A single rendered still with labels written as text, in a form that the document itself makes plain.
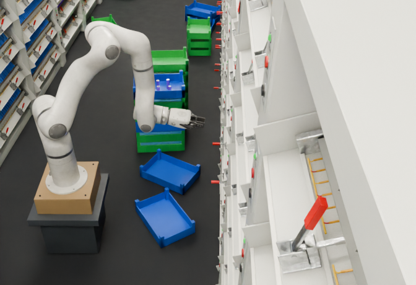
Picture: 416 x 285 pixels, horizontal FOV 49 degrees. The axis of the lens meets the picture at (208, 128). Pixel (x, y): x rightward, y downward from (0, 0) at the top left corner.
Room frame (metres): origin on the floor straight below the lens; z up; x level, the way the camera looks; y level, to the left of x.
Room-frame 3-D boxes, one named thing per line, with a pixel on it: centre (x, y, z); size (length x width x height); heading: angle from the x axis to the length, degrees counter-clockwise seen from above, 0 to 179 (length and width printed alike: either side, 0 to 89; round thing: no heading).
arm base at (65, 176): (1.54, 0.65, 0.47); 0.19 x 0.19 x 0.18
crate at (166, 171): (2.02, 0.21, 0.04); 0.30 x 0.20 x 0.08; 62
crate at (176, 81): (2.34, 0.31, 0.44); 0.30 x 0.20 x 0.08; 98
